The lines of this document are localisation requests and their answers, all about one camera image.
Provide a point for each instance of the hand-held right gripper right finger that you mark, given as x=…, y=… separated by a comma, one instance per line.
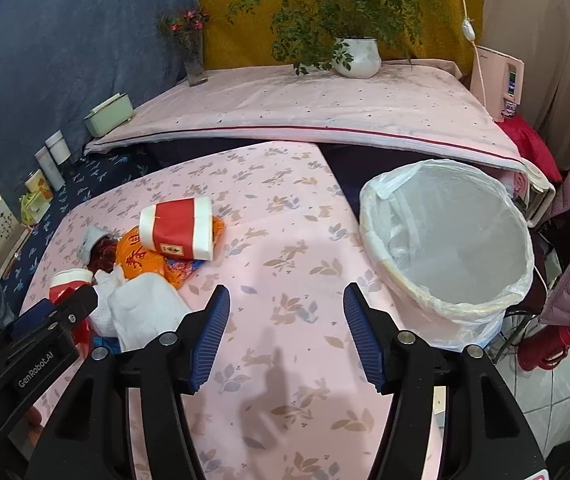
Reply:
x=362, y=330

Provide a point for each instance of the red and white paper pack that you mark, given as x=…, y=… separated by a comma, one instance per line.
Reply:
x=175, y=225

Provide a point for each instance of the orange snack bag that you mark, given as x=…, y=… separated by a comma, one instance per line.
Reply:
x=140, y=260

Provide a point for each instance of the small green packet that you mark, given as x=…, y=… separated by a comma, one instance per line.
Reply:
x=32, y=207

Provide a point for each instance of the pink electric kettle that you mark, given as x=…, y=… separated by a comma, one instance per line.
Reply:
x=490, y=80

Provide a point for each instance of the dark red wrapper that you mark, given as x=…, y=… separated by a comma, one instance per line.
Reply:
x=102, y=257

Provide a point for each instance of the white can blue label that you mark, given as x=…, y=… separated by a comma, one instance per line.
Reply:
x=510, y=109

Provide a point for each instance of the red thermos flask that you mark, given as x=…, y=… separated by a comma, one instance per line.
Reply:
x=550, y=345

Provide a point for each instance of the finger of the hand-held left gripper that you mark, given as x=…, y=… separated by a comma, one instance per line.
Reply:
x=72, y=305

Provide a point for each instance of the pink dotted bedsheet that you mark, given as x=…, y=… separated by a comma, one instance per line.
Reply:
x=315, y=100

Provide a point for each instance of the glass vase with pink flowers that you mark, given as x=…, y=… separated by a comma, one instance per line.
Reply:
x=194, y=60

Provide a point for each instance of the grey paper cup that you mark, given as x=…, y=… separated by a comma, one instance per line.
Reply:
x=90, y=240

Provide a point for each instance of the beige curtain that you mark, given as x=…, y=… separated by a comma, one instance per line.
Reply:
x=555, y=35

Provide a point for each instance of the blue backdrop cloth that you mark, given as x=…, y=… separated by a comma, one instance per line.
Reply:
x=65, y=35

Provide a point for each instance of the white canister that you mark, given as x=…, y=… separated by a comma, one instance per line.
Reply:
x=47, y=167
x=57, y=147

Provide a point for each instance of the round bin with white liner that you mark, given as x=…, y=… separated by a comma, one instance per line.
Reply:
x=465, y=240

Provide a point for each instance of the dark blue floral cloth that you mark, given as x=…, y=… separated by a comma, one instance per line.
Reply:
x=90, y=175

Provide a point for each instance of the white tissue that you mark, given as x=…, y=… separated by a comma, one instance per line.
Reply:
x=140, y=305

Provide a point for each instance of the potted green plant white pot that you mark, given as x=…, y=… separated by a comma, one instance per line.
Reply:
x=357, y=55

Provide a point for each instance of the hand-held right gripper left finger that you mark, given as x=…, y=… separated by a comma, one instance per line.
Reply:
x=210, y=330

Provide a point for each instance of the red paper cup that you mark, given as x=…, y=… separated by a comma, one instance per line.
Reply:
x=65, y=286

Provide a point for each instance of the pale green box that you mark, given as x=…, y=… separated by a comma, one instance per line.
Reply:
x=107, y=115

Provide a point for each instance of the red cushion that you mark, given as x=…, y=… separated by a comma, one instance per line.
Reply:
x=530, y=145

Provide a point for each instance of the folded pink towel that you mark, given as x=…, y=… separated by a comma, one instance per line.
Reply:
x=515, y=185

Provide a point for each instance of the small yellow picture box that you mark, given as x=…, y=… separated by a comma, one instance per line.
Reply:
x=37, y=185

